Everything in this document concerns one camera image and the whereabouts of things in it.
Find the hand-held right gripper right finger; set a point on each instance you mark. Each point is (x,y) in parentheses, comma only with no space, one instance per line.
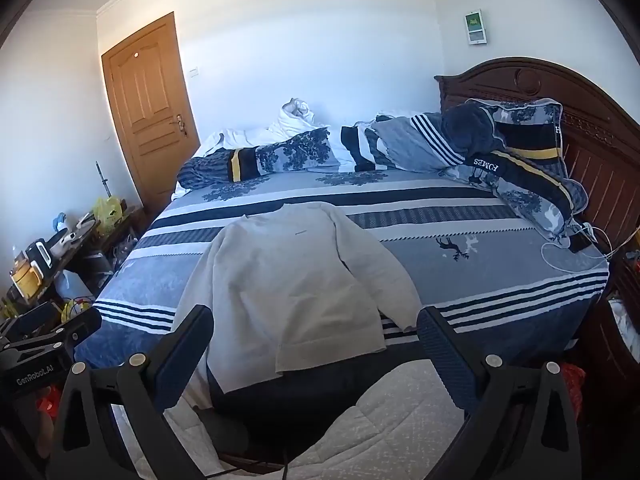
(445,355)

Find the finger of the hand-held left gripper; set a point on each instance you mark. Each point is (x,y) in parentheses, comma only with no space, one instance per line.
(82,324)
(35,317)

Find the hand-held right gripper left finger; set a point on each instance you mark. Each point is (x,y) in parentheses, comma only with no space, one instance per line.
(185,355)

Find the beige knit sweater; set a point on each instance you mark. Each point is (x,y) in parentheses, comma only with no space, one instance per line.
(290,285)

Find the yellow kettle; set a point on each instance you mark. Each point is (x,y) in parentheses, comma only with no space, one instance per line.
(25,282)

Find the translucent plastic container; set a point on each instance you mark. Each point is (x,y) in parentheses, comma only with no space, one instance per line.
(72,285)

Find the black and white appliance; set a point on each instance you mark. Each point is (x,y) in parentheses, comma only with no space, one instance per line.
(39,255)

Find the cluttered wooden side table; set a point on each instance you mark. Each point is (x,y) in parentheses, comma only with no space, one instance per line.
(75,255)

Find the bed with blue striped sheet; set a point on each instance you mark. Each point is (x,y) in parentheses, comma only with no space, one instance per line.
(440,280)

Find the person's right leg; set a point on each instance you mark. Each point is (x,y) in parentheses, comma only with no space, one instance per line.
(400,420)

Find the yellow plastic bag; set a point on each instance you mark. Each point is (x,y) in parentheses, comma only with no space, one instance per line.
(107,212)

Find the red bag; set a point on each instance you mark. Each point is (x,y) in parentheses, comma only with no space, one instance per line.
(572,380)

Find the metal rod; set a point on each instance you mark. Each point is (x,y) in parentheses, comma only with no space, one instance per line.
(102,180)

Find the dark wooden nightstand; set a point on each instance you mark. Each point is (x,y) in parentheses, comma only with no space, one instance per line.
(600,350)

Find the black phone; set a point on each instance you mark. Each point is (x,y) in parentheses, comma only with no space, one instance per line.
(580,244)

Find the tree-print pillow with yellow stripe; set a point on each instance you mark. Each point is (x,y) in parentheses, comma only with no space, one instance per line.
(530,195)

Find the white cloth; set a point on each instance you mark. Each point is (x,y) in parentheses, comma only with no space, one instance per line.
(627,325)

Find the grey striped garment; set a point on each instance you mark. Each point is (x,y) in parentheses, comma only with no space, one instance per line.
(405,140)

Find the navy and white striped pillow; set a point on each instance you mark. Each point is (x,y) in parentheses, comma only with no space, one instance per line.
(357,147)

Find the dark blue fleece garment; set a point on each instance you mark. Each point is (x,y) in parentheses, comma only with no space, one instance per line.
(470,127)

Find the long tree-print pillow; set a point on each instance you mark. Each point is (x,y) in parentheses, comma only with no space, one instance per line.
(295,152)

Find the wooden door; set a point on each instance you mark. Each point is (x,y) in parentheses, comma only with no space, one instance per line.
(145,100)

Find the tree-print pillow with navy band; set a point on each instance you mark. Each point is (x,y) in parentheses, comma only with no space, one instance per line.
(530,125)

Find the dark wooden headboard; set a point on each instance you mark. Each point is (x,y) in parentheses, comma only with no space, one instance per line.
(600,135)

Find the white wall control panel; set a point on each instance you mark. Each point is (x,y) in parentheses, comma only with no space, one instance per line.
(475,27)

